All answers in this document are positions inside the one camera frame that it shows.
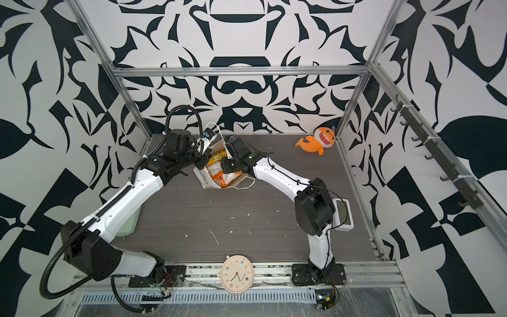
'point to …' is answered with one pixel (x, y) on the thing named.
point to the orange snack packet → (224, 179)
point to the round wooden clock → (236, 274)
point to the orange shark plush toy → (323, 137)
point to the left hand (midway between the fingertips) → (209, 144)
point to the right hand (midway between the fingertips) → (223, 162)
